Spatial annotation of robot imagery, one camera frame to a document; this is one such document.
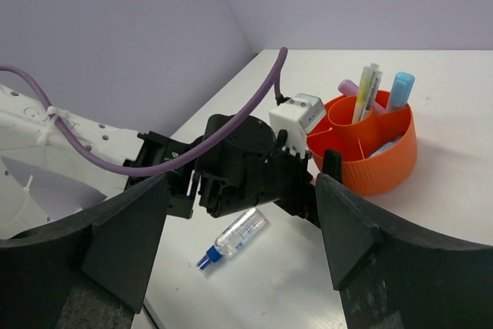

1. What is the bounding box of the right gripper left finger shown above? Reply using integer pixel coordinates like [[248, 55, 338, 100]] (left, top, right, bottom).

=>
[[1, 175, 170, 328]]

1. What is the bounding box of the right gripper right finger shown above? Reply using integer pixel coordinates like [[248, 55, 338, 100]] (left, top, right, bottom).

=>
[[316, 174, 492, 328]]

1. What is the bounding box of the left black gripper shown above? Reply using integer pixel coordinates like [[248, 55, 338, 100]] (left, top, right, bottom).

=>
[[194, 116, 343, 227]]

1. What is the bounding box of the pink purple highlighter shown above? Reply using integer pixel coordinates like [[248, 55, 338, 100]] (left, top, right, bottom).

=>
[[338, 79, 385, 115]]

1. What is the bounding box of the yellow thin pen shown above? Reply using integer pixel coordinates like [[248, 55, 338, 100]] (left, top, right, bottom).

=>
[[352, 66, 374, 123]]

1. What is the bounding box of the blue striped thin pen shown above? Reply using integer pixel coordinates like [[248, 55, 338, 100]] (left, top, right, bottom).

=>
[[361, 63, 382, 120]]

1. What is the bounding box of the blue capped glue bottle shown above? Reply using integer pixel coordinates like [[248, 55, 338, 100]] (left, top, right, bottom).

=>
[[196, 207, 270, 272]]

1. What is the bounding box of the blue highlighter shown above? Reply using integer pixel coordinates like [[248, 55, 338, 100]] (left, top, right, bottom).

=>
[[369, 136, 402, 158], [386, 72, 415, 112]]

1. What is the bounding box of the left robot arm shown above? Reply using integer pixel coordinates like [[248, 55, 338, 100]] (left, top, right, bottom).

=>
[[1, 87, 327, 223]]

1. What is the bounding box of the orange round divided organizer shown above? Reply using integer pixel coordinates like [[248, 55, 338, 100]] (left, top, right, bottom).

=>
[[307, 96, 418, 196]]

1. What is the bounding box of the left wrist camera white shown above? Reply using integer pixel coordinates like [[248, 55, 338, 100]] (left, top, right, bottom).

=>
[[269, 93, 327, 159]]

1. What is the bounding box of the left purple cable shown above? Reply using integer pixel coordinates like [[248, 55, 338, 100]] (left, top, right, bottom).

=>
[[0, 46, 289, 174]]

